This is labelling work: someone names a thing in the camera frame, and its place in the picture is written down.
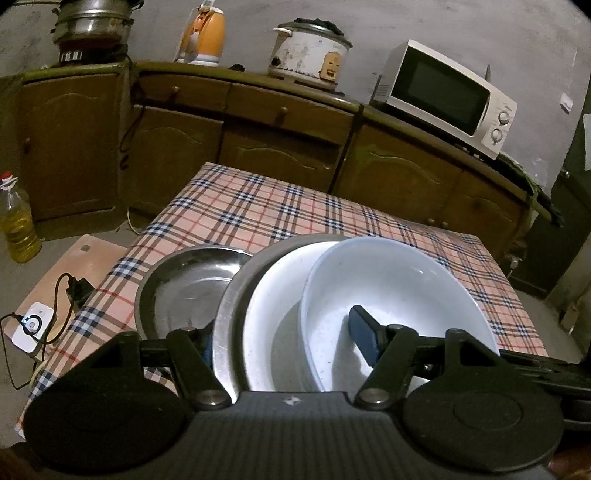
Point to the orange electric kettle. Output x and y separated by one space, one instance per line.
205 34

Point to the plaid tablecloth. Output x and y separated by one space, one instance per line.
277 207

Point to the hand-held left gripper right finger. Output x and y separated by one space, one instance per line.
367 334

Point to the white wall switch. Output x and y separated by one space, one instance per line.
566 101

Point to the wooden single-door cabinet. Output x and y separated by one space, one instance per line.
69 138

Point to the cooking oil bottle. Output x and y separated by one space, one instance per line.
18 226

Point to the red and black stove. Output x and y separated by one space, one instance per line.
87 51

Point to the large steel plate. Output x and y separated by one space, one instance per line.
184 286

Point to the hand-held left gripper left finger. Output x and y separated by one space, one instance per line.
207 346

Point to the white power strip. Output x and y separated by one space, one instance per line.
32 325

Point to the steel steamer pot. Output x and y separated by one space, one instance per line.
92 21

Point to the deep white bowl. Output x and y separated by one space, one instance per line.
401 286

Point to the white rice cooker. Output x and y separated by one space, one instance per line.
309 50

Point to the green vegetables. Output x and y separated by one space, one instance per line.
531 180

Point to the dark green door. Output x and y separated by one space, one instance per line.
568 207

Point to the wooden cabinet with drawers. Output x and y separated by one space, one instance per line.
231 124

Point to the white microwave oven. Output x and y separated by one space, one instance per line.
443 101

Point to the wide white bowl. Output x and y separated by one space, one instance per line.
272 314

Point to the steel bowl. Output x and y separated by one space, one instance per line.
226 300

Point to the black power adapter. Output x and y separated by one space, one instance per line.
78 288

